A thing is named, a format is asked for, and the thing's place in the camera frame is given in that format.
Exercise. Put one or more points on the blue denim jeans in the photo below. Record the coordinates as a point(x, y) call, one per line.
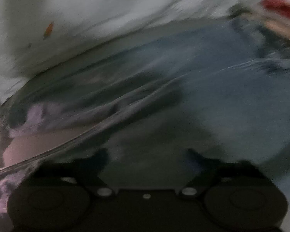
point(221, 89)

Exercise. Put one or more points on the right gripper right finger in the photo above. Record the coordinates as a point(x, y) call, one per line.
point(216, 177)

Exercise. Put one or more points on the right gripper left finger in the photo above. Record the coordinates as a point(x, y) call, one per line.
point(83, 173)

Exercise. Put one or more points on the red cloth item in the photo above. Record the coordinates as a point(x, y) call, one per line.
point(280, 7)

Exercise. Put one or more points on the white patterned bed sheet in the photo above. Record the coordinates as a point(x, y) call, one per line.
point(36, 35)

